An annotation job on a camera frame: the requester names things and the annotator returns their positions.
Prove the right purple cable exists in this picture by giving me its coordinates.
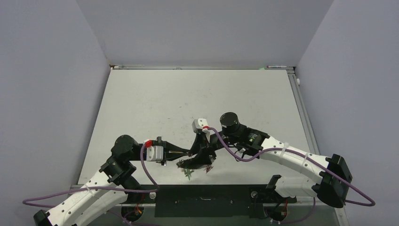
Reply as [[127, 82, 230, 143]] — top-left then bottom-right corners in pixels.
[[204, 126, 376, 224]]

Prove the purple cable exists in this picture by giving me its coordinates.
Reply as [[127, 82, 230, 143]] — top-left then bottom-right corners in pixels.
[[22, 142, 160, 226], [204, 126, 376, 224]]

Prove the red key tag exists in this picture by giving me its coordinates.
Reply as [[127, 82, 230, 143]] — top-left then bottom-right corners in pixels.
[[204, 165, 213, 174]]

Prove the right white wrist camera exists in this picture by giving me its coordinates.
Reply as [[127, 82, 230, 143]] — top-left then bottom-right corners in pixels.
[[192, 118, 210, 135]]

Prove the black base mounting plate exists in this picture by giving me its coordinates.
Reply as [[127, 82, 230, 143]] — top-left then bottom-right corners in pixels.
[[120, 185, 297, 221]]

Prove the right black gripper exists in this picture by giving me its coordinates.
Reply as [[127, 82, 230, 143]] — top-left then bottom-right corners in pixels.
[[190, 130, 238, 164]]

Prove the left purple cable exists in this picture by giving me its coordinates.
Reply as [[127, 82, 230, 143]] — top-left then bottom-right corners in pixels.
[[22, 142, 160, 226]]

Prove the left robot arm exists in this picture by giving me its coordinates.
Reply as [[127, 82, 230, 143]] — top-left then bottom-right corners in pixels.
[[33, 135, 192, 226]]

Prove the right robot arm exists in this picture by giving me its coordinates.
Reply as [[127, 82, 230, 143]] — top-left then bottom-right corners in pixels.
[[176, 112, 352, 208]]

